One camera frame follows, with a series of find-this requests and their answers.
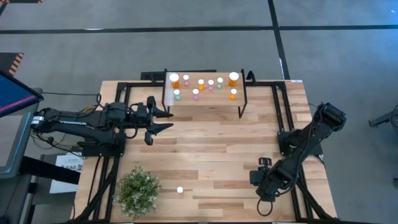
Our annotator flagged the green artificial potted plant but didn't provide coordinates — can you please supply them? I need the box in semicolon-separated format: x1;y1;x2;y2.
113;166;163;220

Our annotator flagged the black metal table frame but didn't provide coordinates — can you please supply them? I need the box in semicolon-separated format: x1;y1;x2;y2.
70;80;340;223

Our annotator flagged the translucent white strip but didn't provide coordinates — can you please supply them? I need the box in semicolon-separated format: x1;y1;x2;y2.
164;73;175;107

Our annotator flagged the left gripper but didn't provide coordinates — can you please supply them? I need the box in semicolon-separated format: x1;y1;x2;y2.
133;96;174;146

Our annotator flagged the black cart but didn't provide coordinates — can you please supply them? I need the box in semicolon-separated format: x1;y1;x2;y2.
0;155;81;224

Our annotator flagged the yellow cable bundle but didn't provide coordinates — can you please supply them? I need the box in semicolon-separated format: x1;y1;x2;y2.
76;105;98;116

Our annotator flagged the large orange pill bottle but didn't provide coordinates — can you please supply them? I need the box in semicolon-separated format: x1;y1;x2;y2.
169;72;180;89
228;71;240;87

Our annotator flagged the grey stand leg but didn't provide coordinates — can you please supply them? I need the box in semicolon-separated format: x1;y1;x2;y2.
368;104;398;128

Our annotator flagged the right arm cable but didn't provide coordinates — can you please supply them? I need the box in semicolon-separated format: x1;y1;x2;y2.
256;198;275;217

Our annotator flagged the black floor cable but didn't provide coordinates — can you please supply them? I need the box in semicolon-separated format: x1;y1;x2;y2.
42;91;101;96

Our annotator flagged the white paper sheet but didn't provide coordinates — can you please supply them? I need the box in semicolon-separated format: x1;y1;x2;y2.
49;152;84;194

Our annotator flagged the blue screen monitor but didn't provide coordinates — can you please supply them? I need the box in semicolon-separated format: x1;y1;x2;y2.
0;70;44;118

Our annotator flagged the grey panel, teal edge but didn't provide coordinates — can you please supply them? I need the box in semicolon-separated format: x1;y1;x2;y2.
0;107;32;180

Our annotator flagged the wooden shelf, black metal frame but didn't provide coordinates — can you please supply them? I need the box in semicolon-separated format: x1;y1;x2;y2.
161;68;249;119

